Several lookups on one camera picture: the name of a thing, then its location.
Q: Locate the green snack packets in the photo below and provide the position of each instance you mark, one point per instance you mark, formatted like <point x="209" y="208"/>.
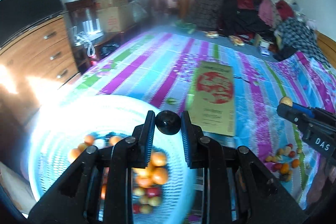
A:
<point x="185" y="26"/>

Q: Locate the heap of oranges and tomatoes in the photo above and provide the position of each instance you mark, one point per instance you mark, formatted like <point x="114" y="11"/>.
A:
<point x="158" y="176"/>

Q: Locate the dark purple plum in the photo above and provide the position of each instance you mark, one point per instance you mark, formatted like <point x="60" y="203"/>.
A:
<point x="168" y="121"/>

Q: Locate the black flat television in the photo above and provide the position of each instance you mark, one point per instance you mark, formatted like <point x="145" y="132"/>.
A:
<point x="26" y="11"/>

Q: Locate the pile of dark clothes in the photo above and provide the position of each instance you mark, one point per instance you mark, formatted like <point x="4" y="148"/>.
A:
<point x="244" y="16"/>

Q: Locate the pile of oranges plums longans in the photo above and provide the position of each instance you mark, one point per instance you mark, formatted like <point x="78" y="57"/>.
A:
<point x="284" y="167"/>

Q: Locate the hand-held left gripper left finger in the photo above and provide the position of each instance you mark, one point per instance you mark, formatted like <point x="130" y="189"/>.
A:
<point x="148" y="134"/>

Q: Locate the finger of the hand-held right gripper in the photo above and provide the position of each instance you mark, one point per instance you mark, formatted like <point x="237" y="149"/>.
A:
<point x="303" y="109"/>
<point x="287" y="113"/>

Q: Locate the gold carton with red print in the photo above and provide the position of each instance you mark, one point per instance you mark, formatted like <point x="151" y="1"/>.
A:
<point x="215" y="108"/>

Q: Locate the wooden headboard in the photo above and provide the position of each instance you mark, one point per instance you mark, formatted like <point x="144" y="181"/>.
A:
<point x="326" y="48"/>

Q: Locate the pile of red pink clothes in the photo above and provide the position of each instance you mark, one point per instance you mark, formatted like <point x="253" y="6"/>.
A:
<point x="278" y="7"/>

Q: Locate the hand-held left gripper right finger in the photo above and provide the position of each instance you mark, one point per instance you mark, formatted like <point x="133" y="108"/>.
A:
<point x="187" y="140"/>

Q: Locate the dark plaid cloth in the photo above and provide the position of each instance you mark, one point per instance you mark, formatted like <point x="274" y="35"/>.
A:
<point x="207" y="11"/>

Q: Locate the orange snack packet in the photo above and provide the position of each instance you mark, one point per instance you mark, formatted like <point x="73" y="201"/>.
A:
<point x="237" y="40"/>

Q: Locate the dark wooden side table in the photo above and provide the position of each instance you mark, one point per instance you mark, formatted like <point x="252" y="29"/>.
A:
<point x="76" y="11"/>

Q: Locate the light blue plastic basket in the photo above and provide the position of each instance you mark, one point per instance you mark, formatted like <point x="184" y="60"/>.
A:
<point x="65" y="121"/>

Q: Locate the black plastic bag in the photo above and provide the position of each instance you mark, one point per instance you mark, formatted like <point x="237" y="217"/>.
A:
<point x="109" y="49"/>

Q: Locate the small white blue box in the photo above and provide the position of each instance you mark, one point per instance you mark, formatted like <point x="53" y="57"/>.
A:
<point x="264" y="51"/>

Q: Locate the yellow brown longan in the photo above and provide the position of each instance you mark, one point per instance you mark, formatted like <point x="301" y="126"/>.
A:
<point x="286" y="101"/>

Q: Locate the yellow snack packet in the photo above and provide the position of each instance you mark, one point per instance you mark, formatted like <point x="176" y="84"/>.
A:
<point x="212" y="34"/>

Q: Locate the large brown cardboard box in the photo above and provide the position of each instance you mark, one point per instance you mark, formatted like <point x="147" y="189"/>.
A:
<point x="115" y="19"/>

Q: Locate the white router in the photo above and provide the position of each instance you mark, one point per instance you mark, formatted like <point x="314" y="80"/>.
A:
<point x="92" y="26"/>

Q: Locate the wooden chest of drawers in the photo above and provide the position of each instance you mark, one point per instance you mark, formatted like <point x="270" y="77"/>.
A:
<point x="34" y="50"/>

